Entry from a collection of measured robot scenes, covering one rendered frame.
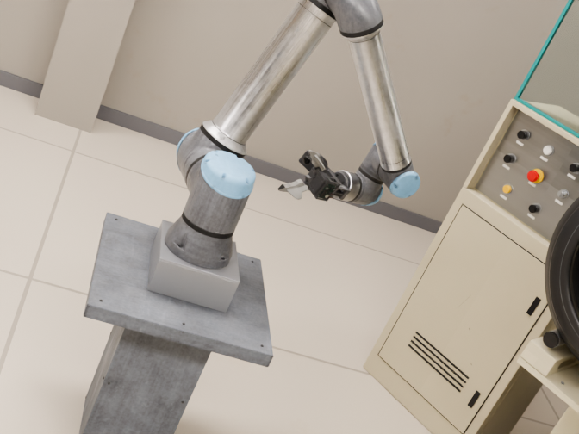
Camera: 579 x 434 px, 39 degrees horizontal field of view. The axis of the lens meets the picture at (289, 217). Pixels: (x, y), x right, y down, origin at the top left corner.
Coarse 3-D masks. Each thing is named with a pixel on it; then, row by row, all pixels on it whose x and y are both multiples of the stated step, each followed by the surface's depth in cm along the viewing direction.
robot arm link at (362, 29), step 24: (336, 0) 207; (360, 0) 205; (360, 24) 206; (360, 48) 212; (360, 72) 217; (384, 72) 217; (384, 96) 220; (384, 120) 224; (384, 144) 229; (384, 168) 236; (408, 168) 235; (408, 192) 238
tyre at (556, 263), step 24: (576, 216) 210; (552, 240) 218; (576, 240) 210; (552, 264) 216; (576, 264) 233; (552, 288) 216; (576, 288) 233; (552, 312) 218; (576, 312) 212; (576, 336) 211
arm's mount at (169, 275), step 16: (160, 224) 235; (160, 240) 224; (160, 256) 216; (176, 256) 219; (160, 272) 217; (176, 272) 218; (192, 272) 218; (208, 272) 219; (224, 272) 222; (160, 288) 219; (176, 288) 220; (192, 288) 220; (208, 288) 221; (224, 288) 221; (208, 304) 223; (224, 304) 224
